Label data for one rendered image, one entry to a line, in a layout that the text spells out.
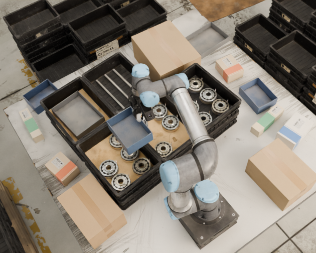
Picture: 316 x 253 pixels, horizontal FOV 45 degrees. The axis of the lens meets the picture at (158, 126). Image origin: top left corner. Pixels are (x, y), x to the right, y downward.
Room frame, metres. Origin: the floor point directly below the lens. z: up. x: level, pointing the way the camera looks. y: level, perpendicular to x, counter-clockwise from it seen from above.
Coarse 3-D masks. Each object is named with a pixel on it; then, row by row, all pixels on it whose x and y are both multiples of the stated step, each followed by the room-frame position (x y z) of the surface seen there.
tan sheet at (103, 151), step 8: (104, 144) 1.14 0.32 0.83; (88, 152) 1.10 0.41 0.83; (96, 152) 1.09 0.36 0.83; (104, 152) 1.09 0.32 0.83; (112, 152) 1.08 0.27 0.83; (96, 160) 1.04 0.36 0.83; (104, 160) 1.04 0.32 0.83; (120, 160) 1.03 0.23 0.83; (120, 168) 0.98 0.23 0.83; (128, 168) 0.97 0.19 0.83; (136, 176) 0.92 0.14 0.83
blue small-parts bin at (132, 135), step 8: (120, 112) 1.14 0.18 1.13; (128, 112) 1.16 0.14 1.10; (112, 120) 1.11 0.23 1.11; (120, 120) 1.13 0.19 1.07; (128, 120) 1.13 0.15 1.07; (136, 120) 1.12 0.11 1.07; (112, 128) 1.09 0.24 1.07; (120, 128) 1.09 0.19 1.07; (128, 128) 1.08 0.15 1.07; (136, 128) 1.08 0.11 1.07; (144, 128) 1.06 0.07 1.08; (120, 136) 1.04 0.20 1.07; (128, 136) 1.03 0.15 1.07; (136, 136) 1.03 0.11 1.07; (144, 136) 1.02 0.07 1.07; (152, 136) 1.00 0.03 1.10; (128, 144) 0.99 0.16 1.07; (136, 144) 0.95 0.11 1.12; (144, 144) 0.97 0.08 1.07; (128, 152) 0.93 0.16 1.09
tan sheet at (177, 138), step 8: (168, 112) 1.31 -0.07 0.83; (152, 120) 1.27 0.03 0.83; (160, 120) 1.26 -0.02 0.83; (152, 128) 1.22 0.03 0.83; (160, 128) 1.21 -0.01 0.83; (184, 128) 1.19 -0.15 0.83; (160, 136) 1.16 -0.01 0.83; (168, 136) 1.15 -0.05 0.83; (176, 136) 1.14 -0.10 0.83; (184, 136) 1.14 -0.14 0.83; (152, 144) 1.11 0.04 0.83; (176, 144) 1.09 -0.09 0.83
